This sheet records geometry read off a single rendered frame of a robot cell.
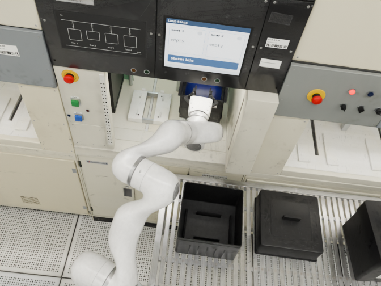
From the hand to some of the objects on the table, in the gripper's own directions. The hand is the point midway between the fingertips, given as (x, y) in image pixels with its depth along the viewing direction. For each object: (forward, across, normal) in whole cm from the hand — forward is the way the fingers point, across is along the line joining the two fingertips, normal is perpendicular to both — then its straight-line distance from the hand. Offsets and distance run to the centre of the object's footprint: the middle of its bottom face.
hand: (202, 91), depth 173 cm
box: (-44, -94, +44) cm, 113 cm away
